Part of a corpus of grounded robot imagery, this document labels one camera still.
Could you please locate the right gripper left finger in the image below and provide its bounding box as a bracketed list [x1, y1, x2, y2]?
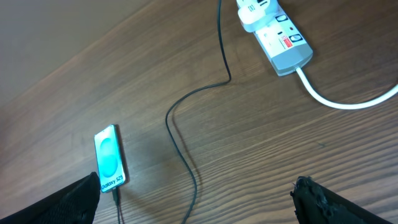
[1, 172, 100, 224]

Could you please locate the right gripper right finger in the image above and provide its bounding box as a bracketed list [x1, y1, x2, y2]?
[290, 176, 392, 224]

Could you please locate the black USB charging cable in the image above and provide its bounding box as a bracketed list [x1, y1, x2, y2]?
[111, 0, 233, 224]

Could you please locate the Galaxy S25 smartphone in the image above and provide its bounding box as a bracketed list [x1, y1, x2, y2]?
[94, 124, 127, 193]

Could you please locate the white power strip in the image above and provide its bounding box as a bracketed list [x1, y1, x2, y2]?
[236, 0, 313, 77]

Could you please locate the white power strip cord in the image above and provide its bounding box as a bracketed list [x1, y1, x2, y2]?
[294, 66, 398, 111]

